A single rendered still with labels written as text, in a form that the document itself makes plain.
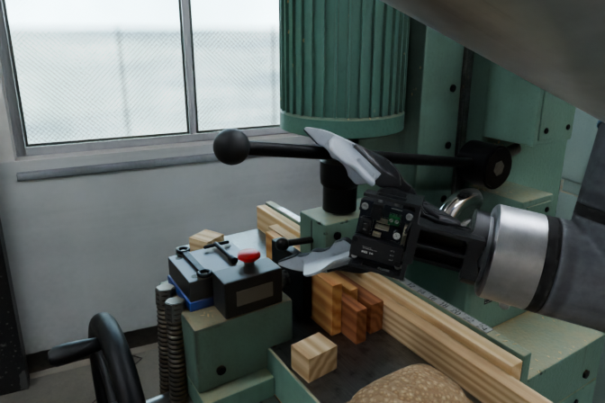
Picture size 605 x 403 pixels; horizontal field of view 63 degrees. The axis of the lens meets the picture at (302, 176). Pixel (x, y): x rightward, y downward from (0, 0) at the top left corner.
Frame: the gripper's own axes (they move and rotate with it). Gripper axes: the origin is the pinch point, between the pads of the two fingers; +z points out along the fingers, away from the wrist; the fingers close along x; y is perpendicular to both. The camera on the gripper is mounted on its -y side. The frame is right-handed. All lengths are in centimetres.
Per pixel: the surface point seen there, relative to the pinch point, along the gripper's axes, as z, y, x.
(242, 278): 4.7, -2.5, 12.0
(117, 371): 13.6, 7.4, 22.3
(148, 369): 76, -111, 107
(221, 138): 4.9, 9.5, -5.7
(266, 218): 15.6, -40.0, 14.5
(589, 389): -48, -41, 30
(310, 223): 1.4, -17.7, 7.2
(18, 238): 122, -87, 59
